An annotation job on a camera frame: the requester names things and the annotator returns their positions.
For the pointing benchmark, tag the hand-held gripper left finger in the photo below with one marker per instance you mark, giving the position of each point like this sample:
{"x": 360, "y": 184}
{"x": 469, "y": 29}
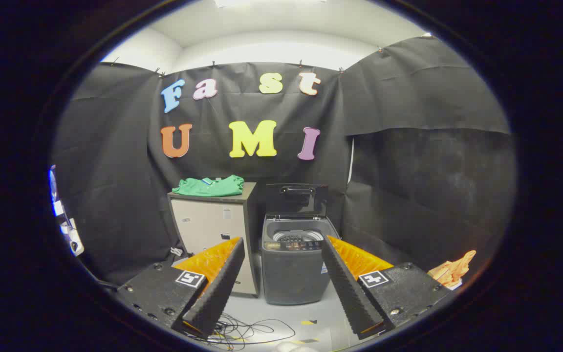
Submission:
{"x": 223, "y": 288}

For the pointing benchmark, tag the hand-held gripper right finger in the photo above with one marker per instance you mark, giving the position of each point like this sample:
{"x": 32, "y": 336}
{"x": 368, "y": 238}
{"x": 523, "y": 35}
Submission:
{"x": 345, "y": 288}

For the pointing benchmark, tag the grey washing machine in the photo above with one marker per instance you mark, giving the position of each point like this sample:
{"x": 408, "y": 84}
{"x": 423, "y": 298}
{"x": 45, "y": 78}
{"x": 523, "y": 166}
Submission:
{"x": 291, "y": 274}

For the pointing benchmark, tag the green polo shirt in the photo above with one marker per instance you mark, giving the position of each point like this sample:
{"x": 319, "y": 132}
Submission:
{"x": 213, "y": 188}

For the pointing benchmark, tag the white cabinet with grey top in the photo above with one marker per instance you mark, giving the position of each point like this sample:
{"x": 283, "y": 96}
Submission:
{"x": 208, "y": 225}

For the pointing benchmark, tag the orange plastic object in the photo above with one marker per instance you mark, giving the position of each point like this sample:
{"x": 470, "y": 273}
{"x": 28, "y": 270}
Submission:
{"x": 450, "y": 274}

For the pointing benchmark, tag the white equipment with blue edge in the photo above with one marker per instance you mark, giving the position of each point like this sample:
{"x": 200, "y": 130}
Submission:
{"x": 74, "y": 242}

